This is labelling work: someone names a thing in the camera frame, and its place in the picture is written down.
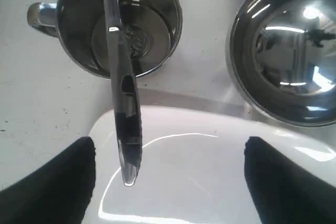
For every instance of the steel mug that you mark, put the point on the steel mug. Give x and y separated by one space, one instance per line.
152 28

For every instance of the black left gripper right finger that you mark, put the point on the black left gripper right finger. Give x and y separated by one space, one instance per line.
282 191

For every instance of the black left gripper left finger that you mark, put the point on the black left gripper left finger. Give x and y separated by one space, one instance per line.
58 192

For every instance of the steel bowl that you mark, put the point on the steel bowl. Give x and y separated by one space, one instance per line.
282 56

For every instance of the steel table knife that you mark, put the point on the steel table knife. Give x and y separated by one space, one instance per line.
125 96

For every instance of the white square plate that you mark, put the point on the white square plate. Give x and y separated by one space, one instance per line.
192 168

